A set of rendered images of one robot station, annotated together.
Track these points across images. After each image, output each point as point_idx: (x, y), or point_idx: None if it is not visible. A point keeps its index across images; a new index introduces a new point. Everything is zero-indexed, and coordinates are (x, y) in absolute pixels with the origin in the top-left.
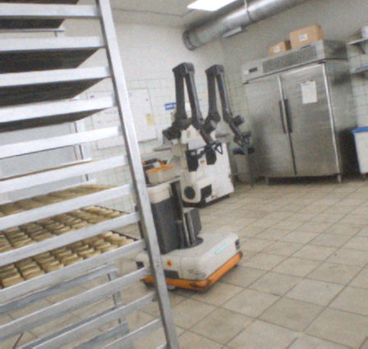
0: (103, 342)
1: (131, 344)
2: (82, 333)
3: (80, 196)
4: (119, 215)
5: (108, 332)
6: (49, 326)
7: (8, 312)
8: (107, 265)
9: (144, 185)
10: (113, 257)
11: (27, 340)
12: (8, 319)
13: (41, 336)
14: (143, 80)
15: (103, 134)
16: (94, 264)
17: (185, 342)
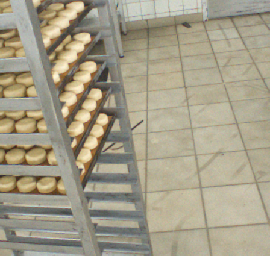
0: (109, 219)
1: (144, 231)
2: (6, 247)
3: (0, 125)
4: (53, 156)
5: (120, 212)
6: (164, 127)
7: None
8: (123, 153)
9: (61, 145)
10: (34, 201)
11: (138, 132)
12: (143, 98)
13: (150, 135)
14: None
15: (8, 65)
16: (11, 200)
17: (252, 238)
